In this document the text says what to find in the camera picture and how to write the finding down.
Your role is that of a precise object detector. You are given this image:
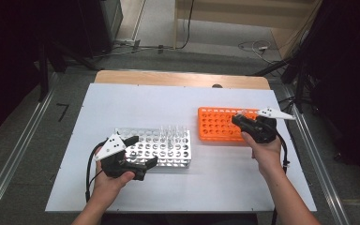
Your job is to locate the dark glass cabinet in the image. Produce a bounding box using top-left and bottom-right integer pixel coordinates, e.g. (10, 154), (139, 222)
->
(76, 0), (124, 59)

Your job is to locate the black metal stand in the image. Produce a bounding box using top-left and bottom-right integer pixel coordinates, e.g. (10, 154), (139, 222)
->
(249, 0), (326, 113)
(37, 40), (101, 102)

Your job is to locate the person's left hand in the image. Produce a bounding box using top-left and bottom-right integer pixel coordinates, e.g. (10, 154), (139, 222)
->
(88, 158), (136, 209)

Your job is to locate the black curtain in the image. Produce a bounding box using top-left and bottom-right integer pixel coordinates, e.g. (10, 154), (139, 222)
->
(306, 0), (360, 195)
(0, 0), (83, 146)

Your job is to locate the person's right hand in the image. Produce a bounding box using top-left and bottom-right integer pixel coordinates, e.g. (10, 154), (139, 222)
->
(241, 132), (284, 181)

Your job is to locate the aluminium floor rail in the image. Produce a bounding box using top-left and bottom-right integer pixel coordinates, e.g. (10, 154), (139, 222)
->
(280, 83), (351, 225)
(0, 70), (59, 225)

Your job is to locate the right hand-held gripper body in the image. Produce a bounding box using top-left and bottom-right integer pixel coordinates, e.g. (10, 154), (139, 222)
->
(242, 107), (296, 144)

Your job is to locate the wooden table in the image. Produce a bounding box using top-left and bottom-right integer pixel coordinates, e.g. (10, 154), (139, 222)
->
(94, 69), (271, 91)

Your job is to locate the black hanging power cable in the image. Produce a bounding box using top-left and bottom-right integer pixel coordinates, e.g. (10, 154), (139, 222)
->
(174, 0), (195, 51)

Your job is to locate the white floor cable with plug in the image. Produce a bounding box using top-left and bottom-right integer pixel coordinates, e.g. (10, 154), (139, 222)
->
(237, 39), (282, 65)

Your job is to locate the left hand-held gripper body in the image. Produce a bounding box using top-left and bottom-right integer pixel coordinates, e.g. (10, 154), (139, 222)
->
(94, 133), (147, 182)

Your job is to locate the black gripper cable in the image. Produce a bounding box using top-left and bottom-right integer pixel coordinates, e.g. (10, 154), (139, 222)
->
(271, 132), (291, 225)
(84, 142), (107, 203)

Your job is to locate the silver metal test tube rack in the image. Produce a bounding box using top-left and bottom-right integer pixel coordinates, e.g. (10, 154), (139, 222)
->
(115, 127), (192, 169)

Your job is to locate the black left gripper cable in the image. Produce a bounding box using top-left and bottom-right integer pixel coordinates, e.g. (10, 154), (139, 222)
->
(84, 142), (107, 203)

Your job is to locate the orange plastic test tube rack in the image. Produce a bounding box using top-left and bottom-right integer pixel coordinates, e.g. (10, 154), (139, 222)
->
(197, 106), (261, 143)

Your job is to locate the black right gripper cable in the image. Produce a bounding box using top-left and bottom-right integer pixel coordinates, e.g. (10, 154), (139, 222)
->
(271, 132), (291, 225)

